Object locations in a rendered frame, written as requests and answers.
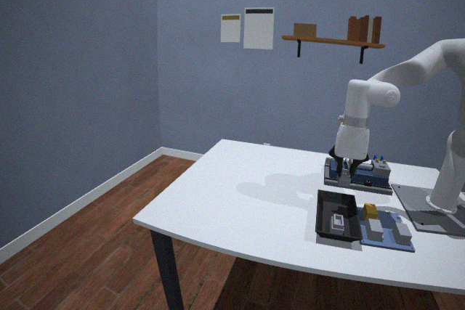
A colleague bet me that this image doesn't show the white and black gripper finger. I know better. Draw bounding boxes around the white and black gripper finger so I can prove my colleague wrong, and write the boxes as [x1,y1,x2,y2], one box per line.
[328,145,343,177]
[349,153,369,178]

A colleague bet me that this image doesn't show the small yellow block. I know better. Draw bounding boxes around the small yellow block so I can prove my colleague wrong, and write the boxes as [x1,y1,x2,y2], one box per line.
[362,203,378,221]

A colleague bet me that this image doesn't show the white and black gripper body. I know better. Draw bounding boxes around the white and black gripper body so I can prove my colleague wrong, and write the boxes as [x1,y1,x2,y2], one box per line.
[334,123,370,160]

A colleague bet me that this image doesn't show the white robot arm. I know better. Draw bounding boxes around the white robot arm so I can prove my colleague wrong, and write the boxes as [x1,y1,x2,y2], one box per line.
[337,38,465,214]

